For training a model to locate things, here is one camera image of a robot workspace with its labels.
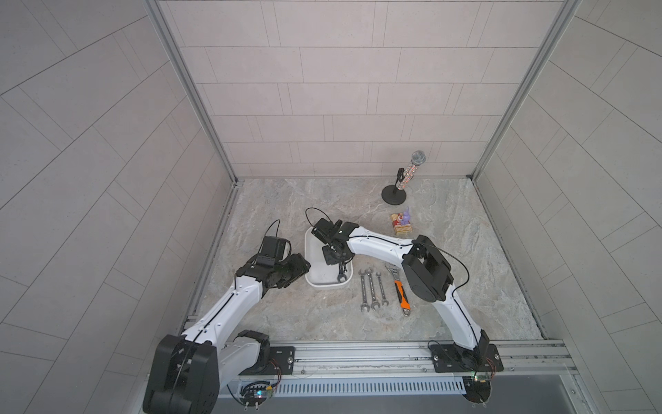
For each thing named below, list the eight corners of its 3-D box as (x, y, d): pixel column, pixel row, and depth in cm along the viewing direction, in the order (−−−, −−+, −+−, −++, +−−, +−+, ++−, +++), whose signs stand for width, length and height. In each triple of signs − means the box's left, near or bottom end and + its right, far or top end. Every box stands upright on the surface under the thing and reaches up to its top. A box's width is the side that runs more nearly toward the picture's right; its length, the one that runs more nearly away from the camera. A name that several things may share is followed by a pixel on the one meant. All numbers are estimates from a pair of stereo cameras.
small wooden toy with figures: (393, 235, 100) (395, 227, 96) (390, 216, 106) (392, 208, 102) (410, 235, 100) (413, 227, 96) (406, 216, 106) (409, 208, 102)
